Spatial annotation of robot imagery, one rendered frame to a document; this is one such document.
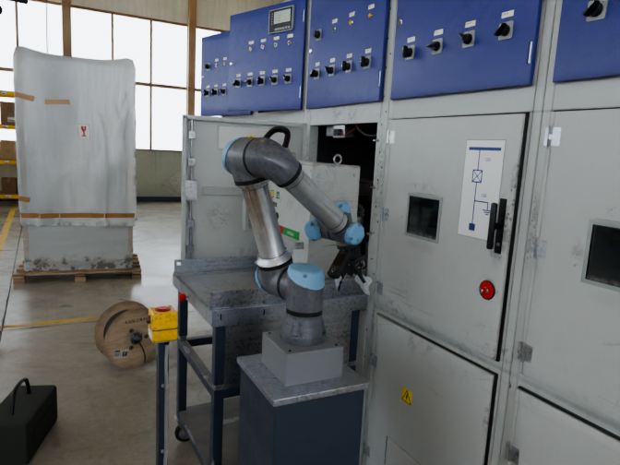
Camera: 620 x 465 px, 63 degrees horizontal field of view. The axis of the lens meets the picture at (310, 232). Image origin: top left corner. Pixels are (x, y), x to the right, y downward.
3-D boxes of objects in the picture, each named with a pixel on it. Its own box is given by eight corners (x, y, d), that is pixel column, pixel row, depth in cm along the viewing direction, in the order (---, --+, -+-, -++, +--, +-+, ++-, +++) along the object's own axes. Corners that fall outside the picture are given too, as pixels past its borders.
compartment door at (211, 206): (180, 263, 255) (182, 114, 244) (298, 261, 275) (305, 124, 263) (180, 267, 249) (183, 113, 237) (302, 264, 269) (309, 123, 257)
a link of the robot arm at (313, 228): (321, 224, 167) (345, 214, 173) (300, 220, 175) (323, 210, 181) (325, 245, 169) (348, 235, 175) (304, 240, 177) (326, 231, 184)
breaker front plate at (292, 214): (304, 281, 205) (310, 164, 197) (258, 257, 247) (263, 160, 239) (306, 281, 206) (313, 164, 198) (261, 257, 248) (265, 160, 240)
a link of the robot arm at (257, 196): (283, 308, 161) (239, 143, 142) (257, 296, 173) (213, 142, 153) (311, 291, 168) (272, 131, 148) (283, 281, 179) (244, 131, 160)
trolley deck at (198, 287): (211, 327, 182) (212, 311, 181) (172, 284, 236) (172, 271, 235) (366, 308, 214) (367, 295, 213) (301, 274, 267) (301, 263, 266)
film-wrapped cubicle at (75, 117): (141, 279, 538) (141, 57, 502) (13, 284, 493) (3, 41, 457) (137, 260, 620) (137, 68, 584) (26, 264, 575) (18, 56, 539)
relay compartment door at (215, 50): (245, 113, 318) (248, 22, 309) (196, 115, 363) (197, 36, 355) (253, 114, 321) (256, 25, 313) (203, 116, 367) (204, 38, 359)
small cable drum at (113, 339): (151, 351, 353) (151, 295, 347) (166, 361, 337) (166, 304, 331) (93, 364, 326) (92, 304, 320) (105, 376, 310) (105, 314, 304)
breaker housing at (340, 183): (306, 282, 205) (313, 162, 197) (260, 256, 248) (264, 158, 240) (405, 274, 229) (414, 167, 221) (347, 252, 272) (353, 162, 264)
